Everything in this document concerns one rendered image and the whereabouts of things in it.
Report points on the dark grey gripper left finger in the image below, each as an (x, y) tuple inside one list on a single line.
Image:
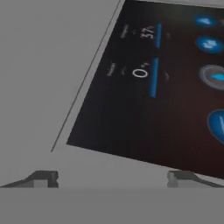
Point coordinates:
[(43, 178)]

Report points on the grey fridge door with screen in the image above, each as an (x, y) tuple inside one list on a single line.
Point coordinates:
[(151, 96)]

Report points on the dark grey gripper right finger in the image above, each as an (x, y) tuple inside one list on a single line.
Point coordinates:
[(182, 178)]

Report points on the plain grey fridge door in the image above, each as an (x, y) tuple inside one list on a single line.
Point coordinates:
[(38, 73)]

